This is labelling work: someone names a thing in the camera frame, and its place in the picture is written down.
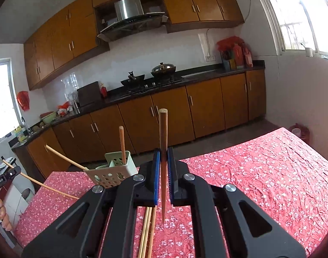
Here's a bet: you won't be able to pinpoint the red hanging bag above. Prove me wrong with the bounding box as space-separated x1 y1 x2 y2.
16 91 30 111

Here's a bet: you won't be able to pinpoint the window with white frame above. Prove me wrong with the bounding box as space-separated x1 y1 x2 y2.
260 0 328 59

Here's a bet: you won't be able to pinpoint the person's hand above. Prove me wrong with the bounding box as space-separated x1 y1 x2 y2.
0 199 12 231

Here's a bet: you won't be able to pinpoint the brown upper kitchen cabinets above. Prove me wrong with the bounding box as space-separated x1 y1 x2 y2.
24 0 244 90

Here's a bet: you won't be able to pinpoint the brown lower kitchen cabinets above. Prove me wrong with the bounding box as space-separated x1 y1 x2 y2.
12 68 266 177

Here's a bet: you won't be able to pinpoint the black gas stove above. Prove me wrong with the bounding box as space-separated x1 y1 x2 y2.
121 76 183 94

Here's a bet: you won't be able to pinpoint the red bags on counter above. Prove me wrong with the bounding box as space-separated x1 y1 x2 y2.
217 36 253 71

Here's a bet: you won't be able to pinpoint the red floral tablecloth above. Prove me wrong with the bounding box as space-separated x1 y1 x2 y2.
14 128 328 255

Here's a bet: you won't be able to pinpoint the dark microwave box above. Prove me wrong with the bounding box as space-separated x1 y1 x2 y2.
77 81 102 107

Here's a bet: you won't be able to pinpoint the pale green perforated utensil holder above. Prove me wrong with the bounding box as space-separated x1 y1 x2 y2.
85 150 138 189

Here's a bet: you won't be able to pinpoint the dark brown wooden chopstick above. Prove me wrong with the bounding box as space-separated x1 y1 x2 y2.
159 108 168 224

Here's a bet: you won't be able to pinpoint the black wok with handle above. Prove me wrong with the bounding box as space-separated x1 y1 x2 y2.
121 71 145 88

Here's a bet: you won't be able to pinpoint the long pale bamboo chopstick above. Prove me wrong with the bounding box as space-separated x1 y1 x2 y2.
2 159 79 200

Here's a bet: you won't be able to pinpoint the brown kitchen cabinets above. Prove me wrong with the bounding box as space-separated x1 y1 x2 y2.
24 0 244 90
12 68 266 177

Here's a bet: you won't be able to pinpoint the steel range hood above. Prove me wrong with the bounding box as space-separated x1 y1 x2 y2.
95 0 169 43

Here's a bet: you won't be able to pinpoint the red stool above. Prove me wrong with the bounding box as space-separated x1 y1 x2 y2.
288 123 310 145

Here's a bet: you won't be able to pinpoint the black lidded wok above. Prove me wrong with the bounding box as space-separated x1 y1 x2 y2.
151 62 176 79

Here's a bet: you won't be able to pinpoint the red bottle on counter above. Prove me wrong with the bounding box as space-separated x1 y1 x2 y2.
100 83 107 98

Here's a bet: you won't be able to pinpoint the light wooden chopstick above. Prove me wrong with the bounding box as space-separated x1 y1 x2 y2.
147 206 157 258
138 207 152 258

